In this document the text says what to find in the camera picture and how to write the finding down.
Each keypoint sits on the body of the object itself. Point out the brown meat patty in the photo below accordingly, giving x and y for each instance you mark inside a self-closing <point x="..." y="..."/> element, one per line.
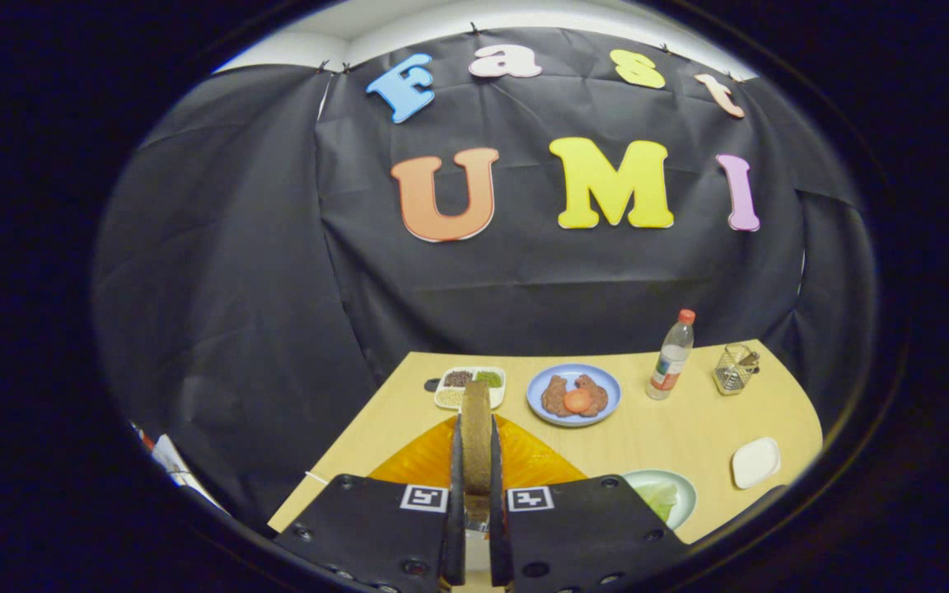
<point x="555" y="395"/>
<point x="594" y="394"/>

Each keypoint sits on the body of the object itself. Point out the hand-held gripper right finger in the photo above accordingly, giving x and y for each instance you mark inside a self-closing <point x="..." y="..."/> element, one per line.
<point x="497" y="535"/>

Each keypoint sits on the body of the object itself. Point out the pale green plate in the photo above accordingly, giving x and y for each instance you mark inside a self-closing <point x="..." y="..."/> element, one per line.
<point x="684" y="490"/>

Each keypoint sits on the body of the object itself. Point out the black backdrop cloth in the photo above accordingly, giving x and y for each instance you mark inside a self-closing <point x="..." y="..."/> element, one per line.
<point x="277" y="272"/>

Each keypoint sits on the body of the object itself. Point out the clear water bottle red cap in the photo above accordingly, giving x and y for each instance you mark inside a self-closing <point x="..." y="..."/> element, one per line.
<point x="670" y="362"/>

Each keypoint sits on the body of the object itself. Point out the orange tomato slice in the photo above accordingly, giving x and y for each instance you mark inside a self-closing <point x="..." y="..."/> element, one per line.
<point x="577" y="401"/>

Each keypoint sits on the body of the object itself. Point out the white compartment condiment tray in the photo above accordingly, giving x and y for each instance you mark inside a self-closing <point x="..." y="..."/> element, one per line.
<point x="450" y="397"/>

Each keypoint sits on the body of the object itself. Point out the small white square plate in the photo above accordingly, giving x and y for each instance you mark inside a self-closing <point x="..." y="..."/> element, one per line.
<point x="755" y="462"/>

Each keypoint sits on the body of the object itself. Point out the blue plate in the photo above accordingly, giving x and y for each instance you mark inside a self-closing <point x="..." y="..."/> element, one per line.
<point x="573" y="418"/>

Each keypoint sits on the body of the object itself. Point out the brown bread slice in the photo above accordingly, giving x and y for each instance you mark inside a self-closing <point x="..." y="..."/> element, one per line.
<point x="476" y="436"/>

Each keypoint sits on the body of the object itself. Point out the green lettuce leaf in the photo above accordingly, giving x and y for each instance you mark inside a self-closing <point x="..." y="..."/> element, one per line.
<point x="657" y="498"/>

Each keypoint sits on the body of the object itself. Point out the white printed board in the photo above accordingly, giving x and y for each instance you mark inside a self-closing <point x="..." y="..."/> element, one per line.
<point x="174" y="457"/>

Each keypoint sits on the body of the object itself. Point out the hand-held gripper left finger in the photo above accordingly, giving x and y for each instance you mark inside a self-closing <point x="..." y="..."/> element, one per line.
<point x="455" y="527"/>

